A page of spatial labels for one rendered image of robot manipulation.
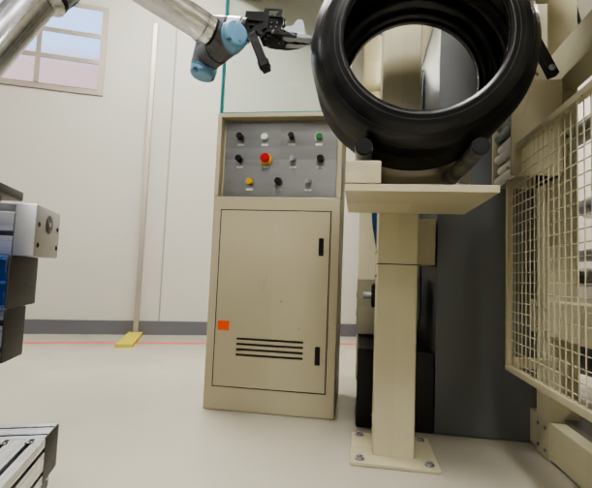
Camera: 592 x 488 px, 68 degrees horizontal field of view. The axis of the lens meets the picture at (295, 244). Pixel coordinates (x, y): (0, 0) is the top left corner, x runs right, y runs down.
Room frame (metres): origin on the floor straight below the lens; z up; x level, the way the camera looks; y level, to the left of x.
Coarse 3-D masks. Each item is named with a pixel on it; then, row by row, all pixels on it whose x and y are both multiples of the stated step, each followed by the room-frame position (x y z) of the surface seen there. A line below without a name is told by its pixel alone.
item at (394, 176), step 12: (384, 168) 1.40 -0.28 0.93; (432, 168) 1.38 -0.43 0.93; (444, 168) 1.37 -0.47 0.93; (384, 180) 1.40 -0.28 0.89; (396, 180) 1.40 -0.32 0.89; (408, 180) 1.39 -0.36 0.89; (420, 180) 1.39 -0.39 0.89; (432, 180) 1.38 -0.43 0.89; (444, 180) 1.37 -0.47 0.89; (468, 180) 1.36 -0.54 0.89
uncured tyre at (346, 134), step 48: (336, 0) 1.06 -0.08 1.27; (384, 0) 1.28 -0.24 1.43; (432, 0) 1.27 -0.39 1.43; (480, 0) 1.20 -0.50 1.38; (528, 0) 0.99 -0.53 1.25; (336, 48) 1.05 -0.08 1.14; (480, 48) 1.27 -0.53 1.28; (528, 48) 0.99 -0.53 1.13; (336, 96) 1.07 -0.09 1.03; (480, 96) 1.00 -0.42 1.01; (384, 144) 1.08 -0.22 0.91; (432, 144) 1.05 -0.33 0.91
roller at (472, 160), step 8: (472, 144) 1.04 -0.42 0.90; (480, 144) 1.03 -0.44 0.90; (488, 144) 1.03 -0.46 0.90; (464, 152) 1.10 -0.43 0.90; (472, 152) 1.04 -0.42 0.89; (480, 152) 1.03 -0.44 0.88; (464, 160) 1.12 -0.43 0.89; (472, 160) 1.08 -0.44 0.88; (456, 168) 1.21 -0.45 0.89; (464, 168) 1.17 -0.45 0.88; (448, 176) 1.32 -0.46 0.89; (456, 176) 1.26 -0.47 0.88
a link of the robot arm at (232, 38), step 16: (144, 0) 0.97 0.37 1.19; (160, 0) 0.98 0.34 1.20; (176, 0) 0.99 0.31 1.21; (160, 16) 1.01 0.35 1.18; (176, 16) 1.01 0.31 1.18; (192, 16) 1.02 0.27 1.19; (208, 16) 1.04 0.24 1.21; (192, 32) 1.05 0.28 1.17; (208, 32) 1.06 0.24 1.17; (224, 32) 1.06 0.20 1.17; (240, 32) 1.08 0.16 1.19; (208, 48) 1.13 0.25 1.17; (224, 48) 1.09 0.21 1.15; (240, 48) 1.09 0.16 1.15
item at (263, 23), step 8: (248, 16) 1.19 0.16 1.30; (256, 16) 1.19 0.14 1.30; (264, 16) 1.17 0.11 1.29; (272, 16) 1.17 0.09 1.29; (280, 16) 1.16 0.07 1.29; (248, 24) 1.20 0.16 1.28; (256, 24) 1.20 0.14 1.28; (264, 24) 1.17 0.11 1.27; (272, 24) 1.18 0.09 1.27; (280, 24) 1.17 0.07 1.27; (248, 32) 1.20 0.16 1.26; (256, 32) 1.20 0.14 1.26; (264, 32) 1.17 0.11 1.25; (248, 40) 1.23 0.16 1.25; (264, 40) 1.19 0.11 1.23; (272, 40) 1.19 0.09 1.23; (280, 40) 1.19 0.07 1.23; (272, 48) 1.24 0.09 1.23
